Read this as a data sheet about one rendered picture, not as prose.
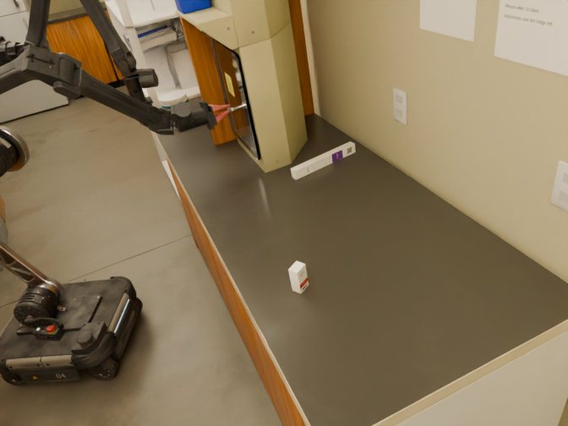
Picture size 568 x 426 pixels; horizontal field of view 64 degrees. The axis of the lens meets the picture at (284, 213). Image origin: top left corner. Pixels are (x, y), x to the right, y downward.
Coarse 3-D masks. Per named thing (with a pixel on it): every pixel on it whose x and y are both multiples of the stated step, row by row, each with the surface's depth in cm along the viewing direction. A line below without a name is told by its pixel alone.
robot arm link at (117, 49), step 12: (84, 0) 166; (96, 0) 167; (96, 12) 168; (96, 24) 170; (108, 24) 170; (108, 36) 172; (108, 48) 174; (120, 48) 174; (120, 60) 176; (132, 60) 179
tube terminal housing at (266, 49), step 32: (224, 0) 144; (256, 0) 143; (256, 32) 147; (288, 32) 163; (256, 64) 152; (288, 64) 166; (256, 96) 158; (288, 96) 169; (256, 128) 164; (288, 128) 171; (256, 160) 180; (288, 160) 176
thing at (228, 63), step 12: (216, 48) 170; (228, 48) 157; (228, 60) 160; (228, 72) 166; (240, 72) 152; (240, 84) 157; (228, 96) 180; (240, 96) 163; (240, 120) 176; (252, 120) 162; (240, 132) 183; (252, 132) 165; (252, 144) 172
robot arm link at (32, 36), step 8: (32, 0) 167; (40, 0) 166; (48, 0) 168; (32, 8) 168; (40, 8) 168; (48, 8) 170; (32, 16) 169; (40, 16) 169; (32, 24) 171; (40, 24) 171; (32, 32) 172; (40, 32) 172; (32, 40) 173; (40, 40) 174
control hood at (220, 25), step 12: (180, 12) 160; (192, 12) 156; (204, 12) 153; (216, 12) 150; (192, 24) 146; (204, 24) 140; (216, 24) 141; (228, 24) 143; (216, 36) 143; (228, 36) 144
